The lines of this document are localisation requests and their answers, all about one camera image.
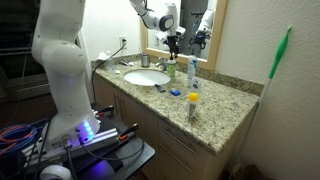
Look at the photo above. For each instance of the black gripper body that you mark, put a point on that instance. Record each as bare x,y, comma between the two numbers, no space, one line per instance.
173,41

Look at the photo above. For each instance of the chrome faucet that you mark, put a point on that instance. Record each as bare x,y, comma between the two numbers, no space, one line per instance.
162,64

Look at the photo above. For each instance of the green soap bottle black pump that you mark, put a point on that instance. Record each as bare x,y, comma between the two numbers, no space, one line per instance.
171,69

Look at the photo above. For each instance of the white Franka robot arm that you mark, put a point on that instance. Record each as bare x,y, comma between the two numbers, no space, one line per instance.
63,60

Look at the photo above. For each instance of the clear plastic bottle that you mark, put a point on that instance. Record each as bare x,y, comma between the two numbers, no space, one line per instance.
109,61

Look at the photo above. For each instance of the stainless steel tumbler cup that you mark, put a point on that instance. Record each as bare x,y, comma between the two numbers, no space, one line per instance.
145,60

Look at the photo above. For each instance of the white oval sink basin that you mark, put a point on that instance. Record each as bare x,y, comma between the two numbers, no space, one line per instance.
146,78

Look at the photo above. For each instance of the small blue box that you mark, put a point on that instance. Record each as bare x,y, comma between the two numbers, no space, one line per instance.
175,92

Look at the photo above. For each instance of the wooden framed mirror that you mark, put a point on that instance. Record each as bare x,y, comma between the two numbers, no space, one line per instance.
218,33

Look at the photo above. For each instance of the white tube yellow cap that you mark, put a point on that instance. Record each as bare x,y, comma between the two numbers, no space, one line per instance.
192,106

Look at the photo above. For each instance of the white contact lens case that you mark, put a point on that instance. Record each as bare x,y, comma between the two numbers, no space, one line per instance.
117,71

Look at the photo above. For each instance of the white paper packet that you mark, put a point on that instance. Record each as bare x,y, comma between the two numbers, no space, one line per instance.
101,56

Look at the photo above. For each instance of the wooden vanity cabinet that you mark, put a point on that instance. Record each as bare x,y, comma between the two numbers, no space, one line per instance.
140,116

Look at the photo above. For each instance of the black orange clamp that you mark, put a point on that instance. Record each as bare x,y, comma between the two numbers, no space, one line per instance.
128,131
105,110

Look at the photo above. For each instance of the black robot cart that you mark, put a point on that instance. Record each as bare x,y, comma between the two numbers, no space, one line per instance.
133,153

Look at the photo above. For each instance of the white round object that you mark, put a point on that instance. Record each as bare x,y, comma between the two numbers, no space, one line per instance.
55,173

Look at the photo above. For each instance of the white wall outlet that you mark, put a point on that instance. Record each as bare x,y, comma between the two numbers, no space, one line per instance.
122,42

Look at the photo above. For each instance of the aluminum base rail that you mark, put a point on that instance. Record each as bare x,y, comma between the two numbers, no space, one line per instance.
100,140

